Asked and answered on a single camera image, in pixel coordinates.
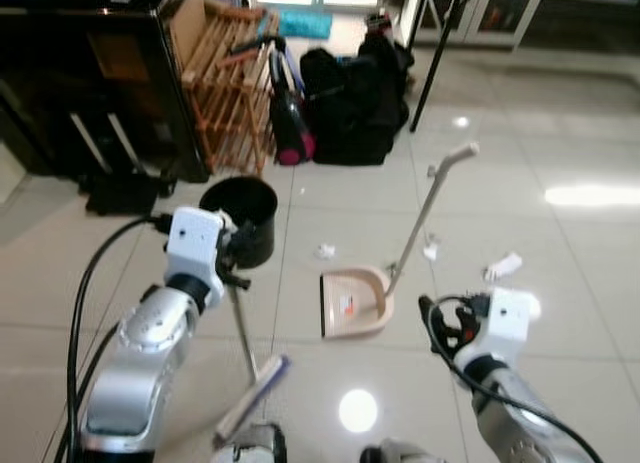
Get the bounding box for robot right leg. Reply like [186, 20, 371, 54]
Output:
[360, 441, 446, 463]

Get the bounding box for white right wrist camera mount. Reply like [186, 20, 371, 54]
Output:
[485, 288, 542, 369]

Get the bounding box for black fabric bag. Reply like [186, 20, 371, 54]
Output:
[300, 28, 416, 167]

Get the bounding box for white low cabinet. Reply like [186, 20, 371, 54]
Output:
[385, 0, 546, 36]

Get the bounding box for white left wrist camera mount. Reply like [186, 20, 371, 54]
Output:
[165, 207, 227, 284]

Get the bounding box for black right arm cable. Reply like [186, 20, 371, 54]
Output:
[420, 295, 606, 463]

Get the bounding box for black table leg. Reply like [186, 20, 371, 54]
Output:
[409, 0, 471, 134]

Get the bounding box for black round trash bin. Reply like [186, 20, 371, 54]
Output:
[199, 176, 279, 270]

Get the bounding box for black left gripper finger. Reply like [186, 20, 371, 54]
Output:
[232, 223, 263, 269]

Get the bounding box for teal floor mat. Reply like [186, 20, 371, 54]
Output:
[278, 10, 333, 40]

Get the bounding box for broom with metal stick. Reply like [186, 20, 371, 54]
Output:
[213, 278, 292, 449]

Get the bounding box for black pink vacuum cleaner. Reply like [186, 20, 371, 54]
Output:
[228, 35, 317, 167]

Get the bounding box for black glossy cabinet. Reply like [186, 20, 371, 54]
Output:
[0, 0, 211, 184]

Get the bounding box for brown wooden slatted rack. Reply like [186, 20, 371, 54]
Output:
[170, 0, 279, 176]

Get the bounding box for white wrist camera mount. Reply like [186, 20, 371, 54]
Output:
[485, 288, 542, 369]
[165, 207, 227, 284]

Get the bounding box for robot leg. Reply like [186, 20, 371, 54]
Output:
[215, 423, 288, 463]
[360, 441, 446, 463]

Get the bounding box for robot left leg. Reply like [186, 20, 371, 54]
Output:
[215, 423, 288, 463]

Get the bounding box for beige long-handled dustpan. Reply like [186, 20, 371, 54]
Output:
[320, 142, 480, 341]

